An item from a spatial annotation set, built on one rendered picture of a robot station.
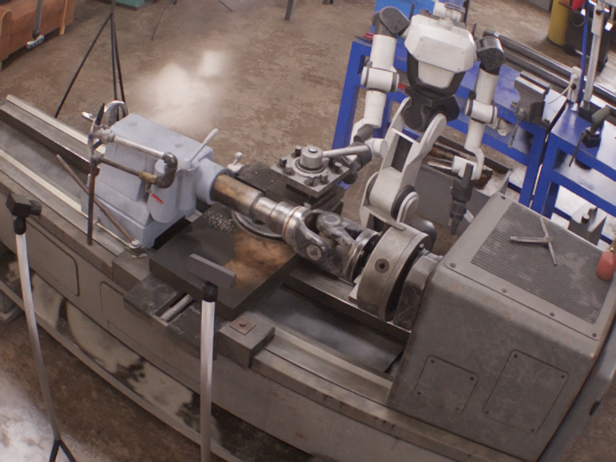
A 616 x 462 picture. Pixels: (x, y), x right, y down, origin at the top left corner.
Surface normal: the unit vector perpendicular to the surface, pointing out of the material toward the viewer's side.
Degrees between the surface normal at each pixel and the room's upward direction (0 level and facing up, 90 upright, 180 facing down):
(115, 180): 66
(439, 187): 90
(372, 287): 77
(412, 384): 90
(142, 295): 0
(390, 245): 24
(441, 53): 85
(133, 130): 0
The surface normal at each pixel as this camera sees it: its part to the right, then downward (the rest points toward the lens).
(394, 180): -0.62, 0.24
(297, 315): 0.18, -0.71
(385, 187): -0.55, 0.03
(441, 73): -0.11, 0.50
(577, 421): -0.51, 0.44
